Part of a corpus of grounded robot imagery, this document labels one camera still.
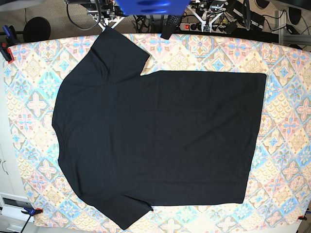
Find blue clamp lower left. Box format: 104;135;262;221
20;207;43;233

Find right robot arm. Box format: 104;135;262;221
64;0;127;32

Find black T-shirt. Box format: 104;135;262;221
52;27;266;229

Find blue clamp upper left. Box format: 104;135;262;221
0;25;16;64

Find blue clamp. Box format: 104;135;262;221
20;207;43;233
0;25;16;64

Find black mesh strap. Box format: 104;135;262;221
160;15;182;39

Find blue camera housing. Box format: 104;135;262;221
116;0;190;16

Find white power strip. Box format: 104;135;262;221
179;22;228;33

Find patterned tablecloth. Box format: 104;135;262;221
3;34;311;233

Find black round stool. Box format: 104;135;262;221
23;17;51;43

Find white cabinet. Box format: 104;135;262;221
0;60;31;233

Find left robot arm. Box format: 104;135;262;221
187;0;228;32

